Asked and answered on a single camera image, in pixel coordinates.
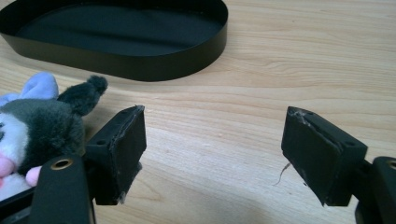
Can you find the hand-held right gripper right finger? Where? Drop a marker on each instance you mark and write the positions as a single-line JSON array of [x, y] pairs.
[[320, 155]]

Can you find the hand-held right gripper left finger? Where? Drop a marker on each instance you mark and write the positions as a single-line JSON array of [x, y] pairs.
[[120, 155]]

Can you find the grey and white plush toy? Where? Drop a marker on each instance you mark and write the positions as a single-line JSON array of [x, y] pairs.
[[40, 130]]

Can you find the black oval tray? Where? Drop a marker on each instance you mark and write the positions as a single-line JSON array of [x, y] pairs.
[[124, 34]]

